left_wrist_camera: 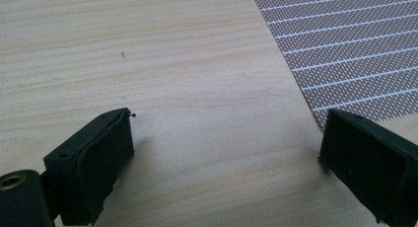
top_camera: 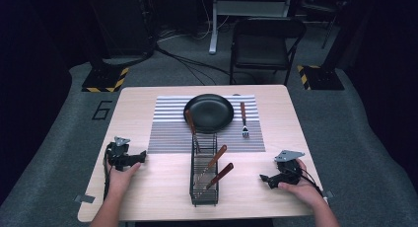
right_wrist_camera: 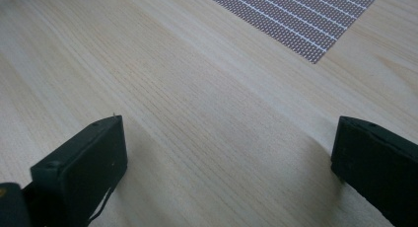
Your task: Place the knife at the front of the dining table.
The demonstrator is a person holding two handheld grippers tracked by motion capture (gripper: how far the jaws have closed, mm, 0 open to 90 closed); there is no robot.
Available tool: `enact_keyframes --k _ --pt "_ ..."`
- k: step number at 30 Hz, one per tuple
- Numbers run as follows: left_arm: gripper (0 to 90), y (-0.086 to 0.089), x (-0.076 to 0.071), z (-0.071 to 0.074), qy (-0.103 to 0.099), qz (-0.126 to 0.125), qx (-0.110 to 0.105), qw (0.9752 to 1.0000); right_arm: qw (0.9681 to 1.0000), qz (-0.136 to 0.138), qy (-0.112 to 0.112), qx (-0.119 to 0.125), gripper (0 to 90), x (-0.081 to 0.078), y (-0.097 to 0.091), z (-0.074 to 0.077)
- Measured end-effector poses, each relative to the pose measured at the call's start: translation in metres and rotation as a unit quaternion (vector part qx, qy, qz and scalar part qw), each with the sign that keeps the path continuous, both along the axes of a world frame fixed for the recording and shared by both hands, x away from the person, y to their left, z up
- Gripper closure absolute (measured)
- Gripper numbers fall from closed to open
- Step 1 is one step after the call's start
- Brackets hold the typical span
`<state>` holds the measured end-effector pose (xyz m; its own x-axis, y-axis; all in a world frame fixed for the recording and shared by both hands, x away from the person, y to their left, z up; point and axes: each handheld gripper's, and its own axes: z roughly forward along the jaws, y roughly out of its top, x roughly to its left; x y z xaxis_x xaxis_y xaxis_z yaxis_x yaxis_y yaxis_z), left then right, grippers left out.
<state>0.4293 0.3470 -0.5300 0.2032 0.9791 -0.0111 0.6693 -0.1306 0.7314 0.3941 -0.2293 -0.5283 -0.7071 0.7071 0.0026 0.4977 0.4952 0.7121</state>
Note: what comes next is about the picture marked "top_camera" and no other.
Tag grey striped placemat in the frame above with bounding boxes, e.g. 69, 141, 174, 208
147, 94, 266, 155

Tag dark equipment cabinet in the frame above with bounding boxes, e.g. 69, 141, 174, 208
83, 0, 157, 58

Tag black round plate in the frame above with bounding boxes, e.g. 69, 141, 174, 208
182, 93, 235, 134

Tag person's left hand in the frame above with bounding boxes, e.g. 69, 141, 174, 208
107, 162, 142, 199

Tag wooden-handled cutlery piece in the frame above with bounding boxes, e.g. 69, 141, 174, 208
183, 109, 201, 153
196, 144, 229, 185
205, 162, 236, 190

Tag black wire cutlery rack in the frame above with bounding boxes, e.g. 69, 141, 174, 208
189, 131, 220, 207

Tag person's right hand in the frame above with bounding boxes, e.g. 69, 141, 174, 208
277, 158, 325, 209

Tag left hand-held gripper cable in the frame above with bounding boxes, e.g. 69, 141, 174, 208
103, 148, 112, 202

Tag right hand-held gripper cable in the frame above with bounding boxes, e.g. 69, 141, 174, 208
289, 161, 325, 197

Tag black floor cables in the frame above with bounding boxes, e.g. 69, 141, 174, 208
154, 21, 239, 87

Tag wooden-handled fork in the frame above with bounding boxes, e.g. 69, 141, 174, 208
239, 101, 250, 139

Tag black folding chair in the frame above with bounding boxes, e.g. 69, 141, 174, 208
228, 17, 308, 87

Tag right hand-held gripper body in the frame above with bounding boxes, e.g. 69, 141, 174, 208
273, 149, 307, 189

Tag hand-held gripper cable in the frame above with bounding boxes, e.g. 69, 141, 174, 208
289, 161, 325, 197
103, 148, 112, 202

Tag black yellow-striped stand base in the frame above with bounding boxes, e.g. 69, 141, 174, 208
81, 66, 130, 94
297, 64, 346, 92

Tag white desk frame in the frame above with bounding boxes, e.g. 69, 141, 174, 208
208, 0, 294, 55

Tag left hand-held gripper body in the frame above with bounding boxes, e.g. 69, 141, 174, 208
104, 135, 140, 173

